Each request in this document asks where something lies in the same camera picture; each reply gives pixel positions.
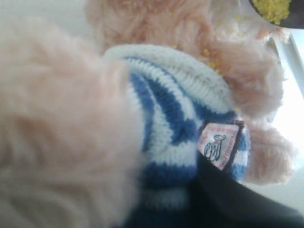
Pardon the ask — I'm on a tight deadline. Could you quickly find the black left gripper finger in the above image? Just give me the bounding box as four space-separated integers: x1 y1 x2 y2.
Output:
190 155 304 228

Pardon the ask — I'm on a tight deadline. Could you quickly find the pink teddy bear striped sweater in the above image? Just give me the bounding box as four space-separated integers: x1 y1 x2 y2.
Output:
0 0 297 228

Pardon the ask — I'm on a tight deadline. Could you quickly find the dark wooden spoon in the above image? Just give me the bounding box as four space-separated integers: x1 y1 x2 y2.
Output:
249 0 304 29

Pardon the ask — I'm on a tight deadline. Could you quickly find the white rectangular plastic tray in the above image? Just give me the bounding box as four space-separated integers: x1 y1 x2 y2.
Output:
274 29 304 135

